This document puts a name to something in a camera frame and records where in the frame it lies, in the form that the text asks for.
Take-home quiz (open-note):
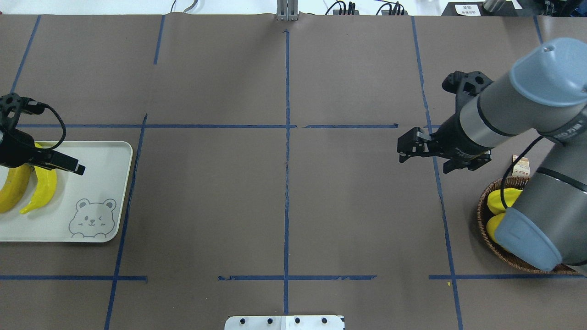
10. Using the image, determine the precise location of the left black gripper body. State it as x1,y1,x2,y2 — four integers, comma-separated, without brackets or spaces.
0,129,46,168

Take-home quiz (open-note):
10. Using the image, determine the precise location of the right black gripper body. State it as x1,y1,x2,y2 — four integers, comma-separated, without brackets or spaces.
428,112,492,174

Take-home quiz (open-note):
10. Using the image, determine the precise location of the yellow banana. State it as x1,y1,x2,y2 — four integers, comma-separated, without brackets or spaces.
19,165,57,215
0,164,33,213

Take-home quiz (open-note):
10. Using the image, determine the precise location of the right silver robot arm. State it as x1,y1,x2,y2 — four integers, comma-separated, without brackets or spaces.
397,37,587,274

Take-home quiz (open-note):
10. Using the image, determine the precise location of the basket paper tag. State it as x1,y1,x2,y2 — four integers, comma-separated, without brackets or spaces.
511,154,531,178

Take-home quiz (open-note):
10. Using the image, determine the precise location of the brown wicker basket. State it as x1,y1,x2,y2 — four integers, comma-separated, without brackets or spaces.
494,173,586,275

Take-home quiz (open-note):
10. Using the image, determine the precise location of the white bear tray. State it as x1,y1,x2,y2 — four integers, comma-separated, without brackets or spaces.
0,141,133,243

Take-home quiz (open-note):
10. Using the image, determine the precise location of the yellow bell pepper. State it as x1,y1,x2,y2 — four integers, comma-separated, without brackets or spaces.
487,187,523,215

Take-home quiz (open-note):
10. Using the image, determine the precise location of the yellow lemon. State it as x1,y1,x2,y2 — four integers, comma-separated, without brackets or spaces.
486,212,505,246

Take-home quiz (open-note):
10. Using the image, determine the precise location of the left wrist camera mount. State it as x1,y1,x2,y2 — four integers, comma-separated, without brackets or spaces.
0,93,46,132

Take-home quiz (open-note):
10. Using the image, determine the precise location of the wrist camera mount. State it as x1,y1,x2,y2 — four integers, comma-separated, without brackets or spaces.
0,93,46,132
442,71,493,113

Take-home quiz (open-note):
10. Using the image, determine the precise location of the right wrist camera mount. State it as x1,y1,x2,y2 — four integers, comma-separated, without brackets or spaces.
442,71,493,113

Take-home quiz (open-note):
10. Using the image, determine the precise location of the aluminium frame post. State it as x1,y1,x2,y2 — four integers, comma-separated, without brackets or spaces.
276,0,299,22

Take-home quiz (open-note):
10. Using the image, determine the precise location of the white camera stand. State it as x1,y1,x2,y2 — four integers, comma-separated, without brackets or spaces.
224,315,346,330

